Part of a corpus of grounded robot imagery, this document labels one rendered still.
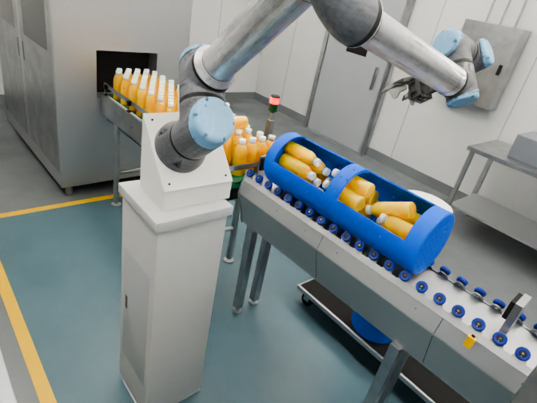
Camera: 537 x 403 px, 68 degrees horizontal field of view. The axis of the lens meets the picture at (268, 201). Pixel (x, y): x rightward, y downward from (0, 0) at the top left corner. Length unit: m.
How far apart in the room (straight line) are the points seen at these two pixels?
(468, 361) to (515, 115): 3.70
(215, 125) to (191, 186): 0.30
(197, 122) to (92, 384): 1.52
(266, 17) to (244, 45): 0.12
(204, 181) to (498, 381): 1.23
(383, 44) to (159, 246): 0.96
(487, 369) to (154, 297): 1.21
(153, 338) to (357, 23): 1.38
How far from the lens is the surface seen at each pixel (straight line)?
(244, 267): 2.43
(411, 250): 1.60
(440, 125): 5.36
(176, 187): 1.44
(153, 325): 1.72
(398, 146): 5.65
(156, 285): 1.58
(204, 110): 1.26
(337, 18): 0.92
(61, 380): 2.37
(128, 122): 3.09
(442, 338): 1.69
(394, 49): 1.04
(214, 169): 1.53
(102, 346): 2.48
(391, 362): 1.93
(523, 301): 1.65
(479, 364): 1.67
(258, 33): 1.13
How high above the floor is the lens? 1.85
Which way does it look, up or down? 28 degrees down
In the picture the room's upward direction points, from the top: 12 degrees clockwise
